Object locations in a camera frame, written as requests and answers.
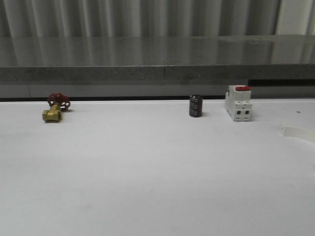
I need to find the grey stone countertop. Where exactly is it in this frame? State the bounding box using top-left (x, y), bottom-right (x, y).
top-left (0, 35), bottom-right (315, 100)

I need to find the white circuit breaker red switch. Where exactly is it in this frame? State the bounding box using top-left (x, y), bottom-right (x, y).
top-left (224, 85), bottom-right (252, 122)

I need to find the black cylindrical capacitor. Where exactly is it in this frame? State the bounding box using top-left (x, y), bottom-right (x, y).
top-left (189, 94), bottom-right (203, 118)

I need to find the white half pipe clamp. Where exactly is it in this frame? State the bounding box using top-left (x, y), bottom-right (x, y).
top-left (280, 124), bottom-right (315, 144)

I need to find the brass valve red handwheel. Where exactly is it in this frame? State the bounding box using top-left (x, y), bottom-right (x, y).
top-left (42, 93), bottom-right (71, 122)

